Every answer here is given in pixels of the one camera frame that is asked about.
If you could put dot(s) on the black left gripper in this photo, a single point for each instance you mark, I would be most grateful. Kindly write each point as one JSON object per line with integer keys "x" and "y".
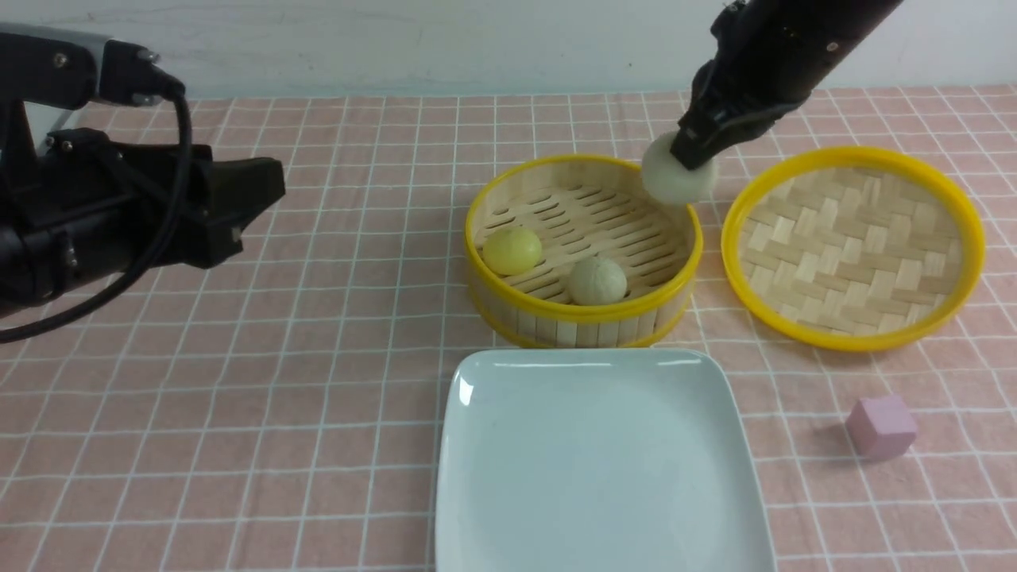
{"x": 90, "y": 207}

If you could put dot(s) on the pink cube block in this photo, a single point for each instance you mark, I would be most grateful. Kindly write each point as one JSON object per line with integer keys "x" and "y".
{"x": 881, "y": 428}

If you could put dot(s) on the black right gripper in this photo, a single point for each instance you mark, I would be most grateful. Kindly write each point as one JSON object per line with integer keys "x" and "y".
{"x": 736, "y": 96}

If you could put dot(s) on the woven bamboo steamer lid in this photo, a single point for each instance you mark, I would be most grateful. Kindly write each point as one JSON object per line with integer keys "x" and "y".
{"x": 853, "y": 248}

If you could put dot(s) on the white steamed bun front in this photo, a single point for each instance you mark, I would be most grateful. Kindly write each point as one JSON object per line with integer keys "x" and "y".
{"x": 597, "y": 281}

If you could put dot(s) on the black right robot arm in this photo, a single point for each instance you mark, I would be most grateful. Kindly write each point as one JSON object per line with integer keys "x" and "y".
{"x": 830, "y": 31}

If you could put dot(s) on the white steamed bun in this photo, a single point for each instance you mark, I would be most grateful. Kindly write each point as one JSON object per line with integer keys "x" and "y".
{"x": 668, "y": 182}
{"x": 597, "y": 281}

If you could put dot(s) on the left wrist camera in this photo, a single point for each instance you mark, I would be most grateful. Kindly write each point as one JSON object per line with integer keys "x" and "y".
{"x": 66, "y": 69}

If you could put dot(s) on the bamboo steamer basket yellow rim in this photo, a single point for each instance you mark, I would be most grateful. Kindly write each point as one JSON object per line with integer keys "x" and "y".
{"x": 582, "y": 206}

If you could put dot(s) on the yellow steamed bun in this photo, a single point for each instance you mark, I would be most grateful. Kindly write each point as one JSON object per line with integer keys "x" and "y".
{"x": 512, "y": 251}

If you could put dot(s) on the white square plate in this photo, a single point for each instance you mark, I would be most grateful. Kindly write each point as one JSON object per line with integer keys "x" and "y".
{"x": 596, "y": 460}

